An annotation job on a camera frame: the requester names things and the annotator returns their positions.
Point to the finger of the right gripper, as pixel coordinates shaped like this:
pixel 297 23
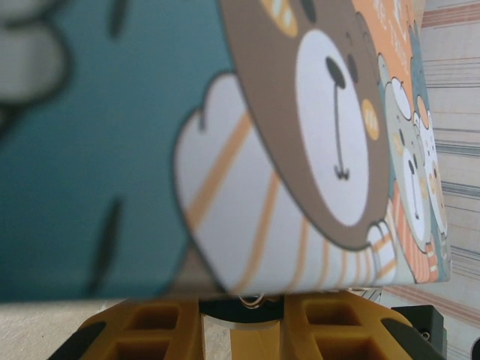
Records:
pixel 427 330

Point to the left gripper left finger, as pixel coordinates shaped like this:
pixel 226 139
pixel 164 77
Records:
pixel 150 330

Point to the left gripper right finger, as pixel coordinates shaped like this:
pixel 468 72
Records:
pixel 337 330

